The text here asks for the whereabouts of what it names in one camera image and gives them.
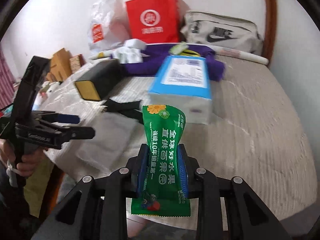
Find dark green tea box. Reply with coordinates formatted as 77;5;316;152
74;59;124;101

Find black watch strap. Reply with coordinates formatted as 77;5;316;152
101;98;146;125

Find brown wooden door frame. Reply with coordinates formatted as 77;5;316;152
261;0;278;62

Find brown patterned book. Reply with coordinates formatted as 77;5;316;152
69;54;84;74

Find blue tissue box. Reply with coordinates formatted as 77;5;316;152
148;66;213;125

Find white Miniso plastic bag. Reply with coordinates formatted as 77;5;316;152
87;0;130;54

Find rolled paper poster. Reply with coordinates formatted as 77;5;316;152
89;46;269;65

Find person's left hand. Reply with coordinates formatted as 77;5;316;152
0;138;49;178

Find purple towel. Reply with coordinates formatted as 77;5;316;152
122;43;225;82

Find white cotton gloves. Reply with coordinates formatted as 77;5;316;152
112;47;143;64

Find red Haidilao paper bag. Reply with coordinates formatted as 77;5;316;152
126;0;180;44

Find wooden headboard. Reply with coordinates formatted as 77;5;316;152
46;48;72;82

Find green tissue pack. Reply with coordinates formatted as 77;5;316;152
169;42;189;55

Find yellow black pouch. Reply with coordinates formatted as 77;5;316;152
180;49;201;57

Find grey Nike waist bag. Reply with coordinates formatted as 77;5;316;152
181;11;263;55

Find green fruit wet wipe packet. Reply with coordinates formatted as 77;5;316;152
131;105;191;217

